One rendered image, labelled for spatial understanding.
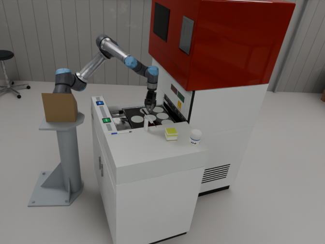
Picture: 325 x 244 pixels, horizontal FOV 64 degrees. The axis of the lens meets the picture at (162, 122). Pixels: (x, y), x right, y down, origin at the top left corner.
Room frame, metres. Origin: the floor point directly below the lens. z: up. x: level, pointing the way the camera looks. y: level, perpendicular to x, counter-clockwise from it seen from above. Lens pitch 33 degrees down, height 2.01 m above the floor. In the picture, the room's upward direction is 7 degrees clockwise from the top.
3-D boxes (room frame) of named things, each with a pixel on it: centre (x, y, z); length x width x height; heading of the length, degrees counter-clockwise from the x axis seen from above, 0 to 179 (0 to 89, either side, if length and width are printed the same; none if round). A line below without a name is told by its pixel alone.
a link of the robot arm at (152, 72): (1.73, 0.11, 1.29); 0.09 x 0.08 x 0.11; 55
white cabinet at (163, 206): (1.66, 0.16, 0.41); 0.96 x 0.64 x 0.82; 25
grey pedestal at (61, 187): (1.73, 0.90, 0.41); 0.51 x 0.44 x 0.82; 100
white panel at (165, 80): (2.05, -0.02, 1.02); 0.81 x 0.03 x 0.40; 25
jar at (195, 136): (1.41, -0.23, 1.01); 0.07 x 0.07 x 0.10
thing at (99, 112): (1.68, 0.46, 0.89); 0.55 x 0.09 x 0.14; 25
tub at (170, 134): (1.43, -0.07, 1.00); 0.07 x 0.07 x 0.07; 16
